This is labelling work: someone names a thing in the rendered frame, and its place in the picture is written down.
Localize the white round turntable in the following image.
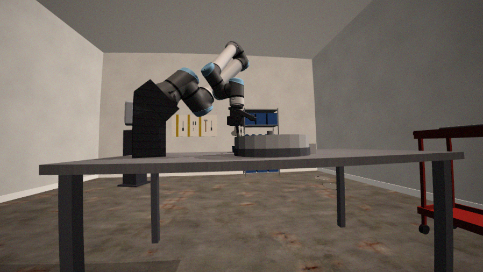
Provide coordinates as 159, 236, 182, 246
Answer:
234, 134, 316, 158

